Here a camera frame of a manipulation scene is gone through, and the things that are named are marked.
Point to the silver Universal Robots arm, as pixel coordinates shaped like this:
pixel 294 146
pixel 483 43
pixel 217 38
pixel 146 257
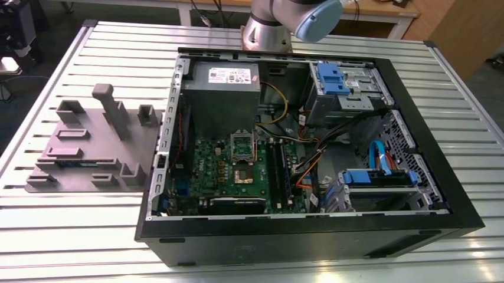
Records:
pixel 268 32

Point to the CPU socket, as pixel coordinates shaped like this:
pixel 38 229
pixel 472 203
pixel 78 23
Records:
pixel 245 175

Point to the grey parts rack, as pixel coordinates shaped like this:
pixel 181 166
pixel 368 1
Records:
pixel 98 132

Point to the grey power supply unit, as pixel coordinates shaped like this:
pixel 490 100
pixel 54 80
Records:
pixel 221 103

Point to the green motherboard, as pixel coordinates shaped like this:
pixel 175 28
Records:
pixel 209 177

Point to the thin locking lever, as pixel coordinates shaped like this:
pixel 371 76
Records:
pixel 257 150

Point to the black graphics card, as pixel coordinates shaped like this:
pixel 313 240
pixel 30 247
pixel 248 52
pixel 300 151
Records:
pixel 236 206

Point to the metal drive cage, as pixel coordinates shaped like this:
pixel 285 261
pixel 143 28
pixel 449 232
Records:
pixel 355 103

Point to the black PC case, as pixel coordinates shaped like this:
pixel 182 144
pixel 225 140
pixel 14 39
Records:
pixel 276 244

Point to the hard disk in blue carrier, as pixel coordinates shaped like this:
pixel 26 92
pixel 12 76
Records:
pixel 388 179

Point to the silver disk bay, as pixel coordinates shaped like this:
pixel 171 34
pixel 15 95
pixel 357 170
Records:
pixel 381 190

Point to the wooden cabinet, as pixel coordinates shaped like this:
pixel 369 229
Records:
pixel 464 29

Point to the blue plastic drive bracket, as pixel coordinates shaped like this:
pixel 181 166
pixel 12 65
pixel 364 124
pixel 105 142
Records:
pixel 332 79

